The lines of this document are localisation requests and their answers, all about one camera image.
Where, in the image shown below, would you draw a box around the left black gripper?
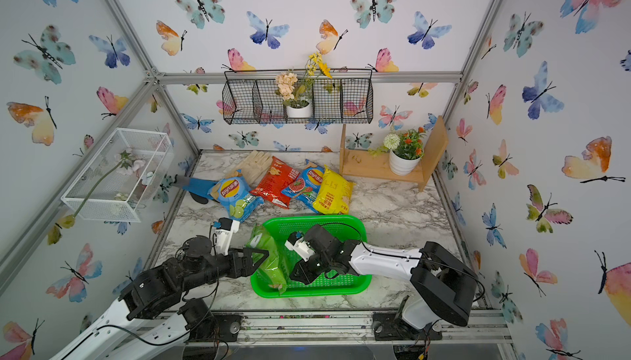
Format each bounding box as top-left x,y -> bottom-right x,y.
181,246 -> 269,293

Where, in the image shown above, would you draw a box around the green chip bag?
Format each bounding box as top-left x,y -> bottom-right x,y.
246,225 -> 289,297

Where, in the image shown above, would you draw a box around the yellow chip bag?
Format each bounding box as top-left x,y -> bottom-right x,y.
312,166 -> 354,215

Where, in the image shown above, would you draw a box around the blue lime chip bag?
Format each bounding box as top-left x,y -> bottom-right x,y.
210,175 -> 264,222

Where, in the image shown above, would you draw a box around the blue tomato chip bag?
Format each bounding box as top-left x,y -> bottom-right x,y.
282,160 -> 325,213

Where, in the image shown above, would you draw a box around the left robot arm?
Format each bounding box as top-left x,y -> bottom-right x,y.
54,236 -> 269,359

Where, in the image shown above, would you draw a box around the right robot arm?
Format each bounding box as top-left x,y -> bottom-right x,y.
285,225 -> 479,331

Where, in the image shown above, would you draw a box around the green plastic basket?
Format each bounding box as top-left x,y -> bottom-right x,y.
250,215 -> 371,299

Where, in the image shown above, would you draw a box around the red chip bag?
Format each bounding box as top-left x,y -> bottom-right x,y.
250,156 -> 300,209

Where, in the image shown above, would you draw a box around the beige work glove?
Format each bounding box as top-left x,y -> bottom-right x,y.
223,151 -> 273,187

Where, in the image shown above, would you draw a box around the wooden corner shelf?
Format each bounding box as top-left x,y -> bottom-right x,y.
339,116 -> 449,192

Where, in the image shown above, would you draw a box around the white pot green plant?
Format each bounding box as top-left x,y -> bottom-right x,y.
370,127 -> 426,176

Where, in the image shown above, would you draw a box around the white pot beige flowers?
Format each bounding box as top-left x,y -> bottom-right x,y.
274,72 -> 313,120

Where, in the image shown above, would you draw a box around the pink artificial flower stem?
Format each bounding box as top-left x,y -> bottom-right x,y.
65,148 -> 147,220

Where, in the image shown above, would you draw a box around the yellow artificial flower sprig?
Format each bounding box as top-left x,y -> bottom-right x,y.
302,51 -> 333,96

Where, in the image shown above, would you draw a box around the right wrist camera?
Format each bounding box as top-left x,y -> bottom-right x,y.
285,231 -> 315,261

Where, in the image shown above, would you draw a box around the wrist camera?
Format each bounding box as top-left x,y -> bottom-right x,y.
285,231 -> 315,261
210,218 -> 241,256

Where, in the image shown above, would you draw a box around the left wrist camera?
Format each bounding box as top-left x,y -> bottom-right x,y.
210,218 -> 241,256

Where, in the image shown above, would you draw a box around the black wire wall basket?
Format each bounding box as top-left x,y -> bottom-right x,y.
221,68 -> 374,125

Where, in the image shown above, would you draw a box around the white wire mesh box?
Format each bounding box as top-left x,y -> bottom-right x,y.
61,128 -> 174,223

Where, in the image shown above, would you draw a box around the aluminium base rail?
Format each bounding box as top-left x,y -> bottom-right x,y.
204,309 -> 514,346

